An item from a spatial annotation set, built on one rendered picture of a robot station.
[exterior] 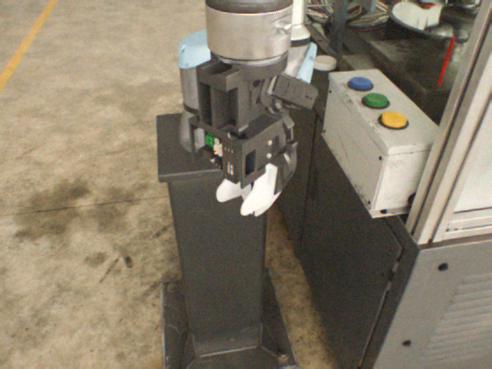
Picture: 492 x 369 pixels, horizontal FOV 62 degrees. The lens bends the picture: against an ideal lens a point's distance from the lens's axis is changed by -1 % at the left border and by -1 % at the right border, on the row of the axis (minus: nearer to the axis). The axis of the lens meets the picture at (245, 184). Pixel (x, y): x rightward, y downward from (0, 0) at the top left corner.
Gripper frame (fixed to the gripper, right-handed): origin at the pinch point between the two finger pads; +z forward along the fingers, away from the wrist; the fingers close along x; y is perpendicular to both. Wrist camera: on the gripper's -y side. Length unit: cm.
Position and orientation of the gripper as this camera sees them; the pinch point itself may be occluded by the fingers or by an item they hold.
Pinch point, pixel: (258, 202)
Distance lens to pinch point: 51.2
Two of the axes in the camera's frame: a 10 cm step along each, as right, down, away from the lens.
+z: 0.0, 7.8, 6.3
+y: -6.5, 4.8, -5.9
